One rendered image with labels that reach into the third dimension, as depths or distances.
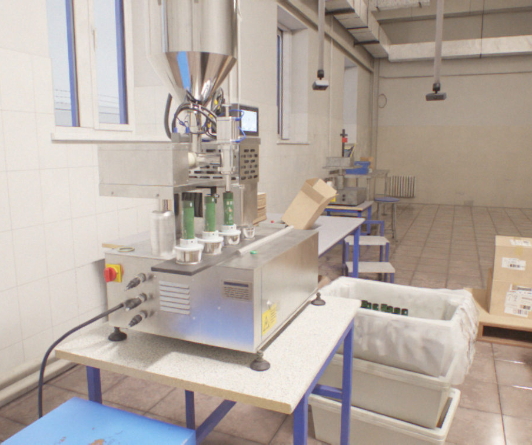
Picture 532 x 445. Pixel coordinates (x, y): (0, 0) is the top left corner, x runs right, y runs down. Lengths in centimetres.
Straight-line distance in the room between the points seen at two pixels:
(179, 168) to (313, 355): 64
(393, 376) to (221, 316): 93
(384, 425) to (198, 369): 103
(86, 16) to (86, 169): 122
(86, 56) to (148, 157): 242
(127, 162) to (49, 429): 74
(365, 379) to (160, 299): 104
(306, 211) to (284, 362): 185
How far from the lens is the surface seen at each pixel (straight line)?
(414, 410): 206
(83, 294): 309
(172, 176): 128
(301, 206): 305
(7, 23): 278
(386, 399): 207
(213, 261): 120
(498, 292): 363
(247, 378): 122
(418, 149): 1144
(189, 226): 117
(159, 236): 132
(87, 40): 372
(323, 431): 228
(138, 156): 134
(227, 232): 136
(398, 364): 199
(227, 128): 133
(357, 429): 219
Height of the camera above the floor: 133
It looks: 9 degrees down
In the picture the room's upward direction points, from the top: straight up
